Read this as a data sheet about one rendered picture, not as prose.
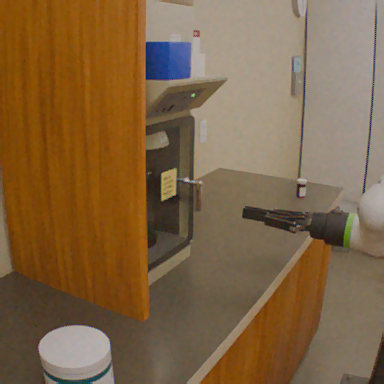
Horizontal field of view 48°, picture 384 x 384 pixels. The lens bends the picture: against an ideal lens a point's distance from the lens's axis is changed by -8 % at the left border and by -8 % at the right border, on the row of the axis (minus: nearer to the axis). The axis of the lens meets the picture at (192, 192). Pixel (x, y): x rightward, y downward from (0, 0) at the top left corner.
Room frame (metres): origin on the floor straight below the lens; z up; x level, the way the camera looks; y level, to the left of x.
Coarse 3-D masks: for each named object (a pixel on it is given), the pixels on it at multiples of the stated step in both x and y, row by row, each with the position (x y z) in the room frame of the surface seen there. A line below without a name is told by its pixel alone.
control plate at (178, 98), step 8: (168, 96) 1.07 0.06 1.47; (176, 96) 1.11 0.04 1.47; (192, 96) 1.19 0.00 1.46; (160, 104) 1.07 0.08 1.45; (168, 104) 1.11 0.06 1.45; (176, 104) 1.16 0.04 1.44; (184, 104) 1.20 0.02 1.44; (152, 112) 1.08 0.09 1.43; (160, 112) 1.12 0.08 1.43; (168, 112) 1.17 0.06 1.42
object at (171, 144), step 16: (160, 128) 1.18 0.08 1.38; (176, 128) 1.25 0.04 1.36; (192, 128) 1.32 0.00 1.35; (160, 144) 1.18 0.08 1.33; (176, 144) 1.25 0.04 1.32; (192, 144) 1.33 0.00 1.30; (160, 160) 1.18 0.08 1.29; (176, 160) 1.25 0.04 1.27; (192, 160) 1.33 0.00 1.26; (160, 176) 1.18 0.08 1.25; (176, 176) 1.25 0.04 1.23; (192, 176) 1.33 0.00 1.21; (160, 192) 1.18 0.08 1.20; (176, 192) 1.25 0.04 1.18; (192, 192) 1.33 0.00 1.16; (160, 208) 1.18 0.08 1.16; (176, 208) 1.25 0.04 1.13; (192, 208) 1.33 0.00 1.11; (160, 224) 1.18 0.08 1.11; (176, 224) 1.25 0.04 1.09; (192, 224) 1.33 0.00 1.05; (160, 240) 1.17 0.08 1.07; (176, 240) 1.25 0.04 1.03; (160, 256) 1.17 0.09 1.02
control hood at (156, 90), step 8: (152, 80) 1.04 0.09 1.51; (160, 80) 1.04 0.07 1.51; (176, 80) 1.05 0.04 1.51; (184, 80) 1.08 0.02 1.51; (192, 80) 1.11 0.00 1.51; (200, 80) 1.14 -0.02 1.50; (208, 80) 1.19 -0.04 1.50; (216, 80) 1.23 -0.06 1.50; (224, 80) 1.28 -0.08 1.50; (152, 88) 1.03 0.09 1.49; (160, 88) 1.02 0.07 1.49; (168, 88) 1.03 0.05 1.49; (176, 88) 1.06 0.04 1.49; (184, 88) 1.10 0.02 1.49; (192, 88) 1.14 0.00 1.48; (200, 88) 1.19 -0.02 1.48; (208, 88) 1.24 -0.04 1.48; (216, 88) 1.29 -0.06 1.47; (152, 96) 1.03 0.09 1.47; (160, 96) 1.03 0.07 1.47; (200, 96) 1.25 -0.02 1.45; (208, 96) 1.30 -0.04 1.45; (152, 104) 1.04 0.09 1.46; (192, 104) 1.26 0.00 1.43; (200, 104) 1.31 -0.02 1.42; (176, 112) 1.22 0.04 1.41
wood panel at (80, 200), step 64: (0, 0) 1.18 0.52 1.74; (64, 0) 1.06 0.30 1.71; (128, 0) 0.97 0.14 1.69; (0, 64) 1.18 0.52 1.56; (64, 64) 1.06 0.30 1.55; (128, 64) 0.97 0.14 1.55; (0, 128) 1.19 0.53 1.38; (64, 128) 1.06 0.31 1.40; (128, 128) 0.97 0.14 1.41; (64, 192) 1.07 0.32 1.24; (128, 192) 0.97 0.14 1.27; (64, 256) 1.08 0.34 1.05; (128, 256) 0.97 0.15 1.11
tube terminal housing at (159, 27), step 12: (156, 12) 1.18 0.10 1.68; (168, 12) 1.23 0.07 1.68; (180, 12) 1.28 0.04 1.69; (192, 12) 1.34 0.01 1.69; (156, 24) 1.18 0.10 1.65; (168, 24) 1.23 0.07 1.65; (180, 24) 1.28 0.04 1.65; (192, 24) 1.34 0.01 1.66; (156, 36) 1.18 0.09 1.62; (168, 36) 1.23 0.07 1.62; (192, 36) 1.34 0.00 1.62; (192, 48) 1.35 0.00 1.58; (156, 120) 1.18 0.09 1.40; (168, 120) 1.23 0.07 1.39; (180, 252) 1.29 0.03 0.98; (168, 264) 1.23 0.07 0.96; (156, 276) 1.17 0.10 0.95
